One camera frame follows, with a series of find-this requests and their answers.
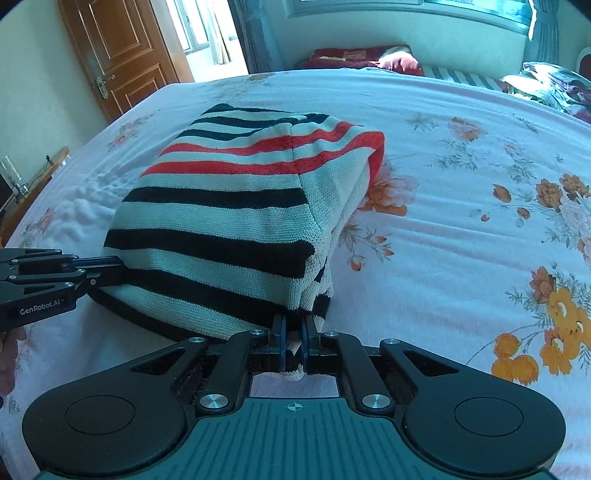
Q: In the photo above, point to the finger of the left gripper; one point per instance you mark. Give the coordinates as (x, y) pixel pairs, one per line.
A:
(25, 284)
(18, 262)

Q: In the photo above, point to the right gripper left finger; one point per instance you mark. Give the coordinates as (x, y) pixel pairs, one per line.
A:
(245, 355)

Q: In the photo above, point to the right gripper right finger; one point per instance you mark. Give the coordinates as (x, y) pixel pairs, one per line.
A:
(343, 357)

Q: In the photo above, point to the striped knit sweater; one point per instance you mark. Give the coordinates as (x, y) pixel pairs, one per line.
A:
(236, 221)

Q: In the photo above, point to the operator hand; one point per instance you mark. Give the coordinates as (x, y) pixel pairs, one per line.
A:
(8, 356)

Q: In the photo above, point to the wooden side table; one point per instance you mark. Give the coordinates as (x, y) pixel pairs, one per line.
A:
(15, 209)

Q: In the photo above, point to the floral bed sheet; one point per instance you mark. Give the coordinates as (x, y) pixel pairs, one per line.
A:
(475, 243)

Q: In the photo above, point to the brown wooden door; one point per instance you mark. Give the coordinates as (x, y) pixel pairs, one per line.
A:
(128, 49)

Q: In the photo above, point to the blue left curtain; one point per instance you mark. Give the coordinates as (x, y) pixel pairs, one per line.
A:
(255, 36)

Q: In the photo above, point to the blue curtain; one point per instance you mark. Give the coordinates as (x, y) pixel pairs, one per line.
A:
(255, 36)
(543, 34)

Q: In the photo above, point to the striped pillow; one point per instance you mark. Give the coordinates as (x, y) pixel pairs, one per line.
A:
(465, 78)

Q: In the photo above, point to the blue right curtain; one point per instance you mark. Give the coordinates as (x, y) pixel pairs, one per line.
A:
(543, 34)

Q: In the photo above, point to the red white headboard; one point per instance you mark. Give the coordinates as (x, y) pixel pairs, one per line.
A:
(583, 63)

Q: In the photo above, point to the large window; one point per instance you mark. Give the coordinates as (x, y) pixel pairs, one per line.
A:
(514, 16)

